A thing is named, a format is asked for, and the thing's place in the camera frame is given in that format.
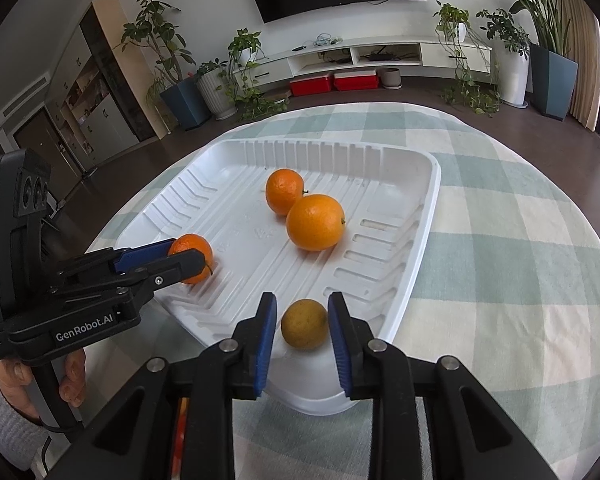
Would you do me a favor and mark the round yellow-orange orange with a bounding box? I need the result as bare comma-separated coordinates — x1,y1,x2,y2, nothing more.
285,194,346,253

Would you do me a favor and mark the dark wooden door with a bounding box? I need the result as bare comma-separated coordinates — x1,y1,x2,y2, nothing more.
7,104,83,181

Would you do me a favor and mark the white ribbed plastic tray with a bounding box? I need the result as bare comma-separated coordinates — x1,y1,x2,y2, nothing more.
114,137,442,416

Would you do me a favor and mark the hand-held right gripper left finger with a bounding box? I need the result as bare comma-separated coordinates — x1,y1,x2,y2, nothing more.
45,292,278,480

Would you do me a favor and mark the vine plant on cabinet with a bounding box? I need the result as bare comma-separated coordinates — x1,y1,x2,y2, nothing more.
432,1,501,116

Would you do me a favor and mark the person's left hand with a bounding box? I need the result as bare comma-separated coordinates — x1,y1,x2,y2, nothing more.
0,349,88,425

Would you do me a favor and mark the tall display cabinet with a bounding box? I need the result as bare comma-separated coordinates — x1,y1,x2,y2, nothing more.
44,0,160,171

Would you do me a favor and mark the plant in white ribbed pot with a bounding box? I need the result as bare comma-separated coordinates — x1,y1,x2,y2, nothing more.
194,59,238,121

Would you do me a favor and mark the brown round fruit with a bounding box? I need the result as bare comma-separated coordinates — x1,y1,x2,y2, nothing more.
280,299,330,351

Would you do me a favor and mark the white wall air vent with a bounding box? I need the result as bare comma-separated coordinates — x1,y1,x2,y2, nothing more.
2,76,50,111

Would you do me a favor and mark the person's left forearm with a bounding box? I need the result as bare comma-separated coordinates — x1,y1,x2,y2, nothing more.
0,385,51,463

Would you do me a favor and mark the leafy tree in navy pot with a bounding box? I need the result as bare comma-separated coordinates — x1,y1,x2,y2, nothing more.
120,0,212,132

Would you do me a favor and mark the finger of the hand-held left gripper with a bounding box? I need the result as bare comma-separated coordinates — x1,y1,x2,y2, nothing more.
55,238,177,287
114,248,206,323

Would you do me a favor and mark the broad-leaf plant in blue pot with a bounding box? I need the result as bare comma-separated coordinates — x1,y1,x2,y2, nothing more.
491,0,581,122

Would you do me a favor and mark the beige curtain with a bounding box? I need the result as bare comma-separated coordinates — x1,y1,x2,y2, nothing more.
555,0,600,133

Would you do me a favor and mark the white television cabinet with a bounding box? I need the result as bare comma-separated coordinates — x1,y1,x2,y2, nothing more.
230,35,496,91

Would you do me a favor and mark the trailing pothos plant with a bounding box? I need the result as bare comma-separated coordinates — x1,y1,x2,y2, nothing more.
220,28,291,122

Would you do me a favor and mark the schefflera in white round pot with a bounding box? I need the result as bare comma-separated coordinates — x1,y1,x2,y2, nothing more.
475,8,532,108

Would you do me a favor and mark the red storage box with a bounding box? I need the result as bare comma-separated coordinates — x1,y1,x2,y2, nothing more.
333,71,380,92
289,76,331,97

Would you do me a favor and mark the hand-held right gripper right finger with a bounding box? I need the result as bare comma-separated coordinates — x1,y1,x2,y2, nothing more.
327,291,556,480

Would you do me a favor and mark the small dark orange tangerine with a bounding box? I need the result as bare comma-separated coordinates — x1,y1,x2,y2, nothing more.
265,168,306,216

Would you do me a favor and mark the large tangerine with stem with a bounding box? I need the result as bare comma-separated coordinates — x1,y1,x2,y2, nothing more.
167,233,215,286

